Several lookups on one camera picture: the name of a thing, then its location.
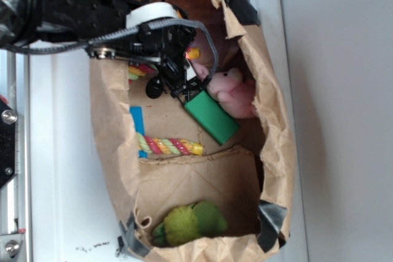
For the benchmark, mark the green rectangular block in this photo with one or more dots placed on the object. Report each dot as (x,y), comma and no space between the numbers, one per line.
(212,118)

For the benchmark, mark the green plush toy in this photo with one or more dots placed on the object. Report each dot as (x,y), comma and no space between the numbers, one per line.
(184,224)

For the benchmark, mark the aluminium frame rail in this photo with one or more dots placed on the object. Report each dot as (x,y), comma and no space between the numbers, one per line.
(16,244)

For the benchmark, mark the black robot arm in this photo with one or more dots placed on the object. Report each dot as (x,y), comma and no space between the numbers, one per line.
(105,29)

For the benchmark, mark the blue rectangular block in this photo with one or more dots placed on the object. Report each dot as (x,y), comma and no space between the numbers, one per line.
(136,113)

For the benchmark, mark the white plastic tray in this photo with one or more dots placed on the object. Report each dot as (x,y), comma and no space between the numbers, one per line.
(71,212)

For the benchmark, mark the black metal bracket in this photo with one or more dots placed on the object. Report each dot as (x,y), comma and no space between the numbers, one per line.
(8,139)

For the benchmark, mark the pink plush bunny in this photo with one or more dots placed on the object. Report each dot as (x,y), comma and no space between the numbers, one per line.
(234,94)

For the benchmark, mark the brown paper bag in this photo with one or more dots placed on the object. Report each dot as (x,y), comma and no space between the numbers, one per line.
(250,178)

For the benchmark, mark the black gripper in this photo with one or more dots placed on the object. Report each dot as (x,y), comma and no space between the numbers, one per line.
(169,46)

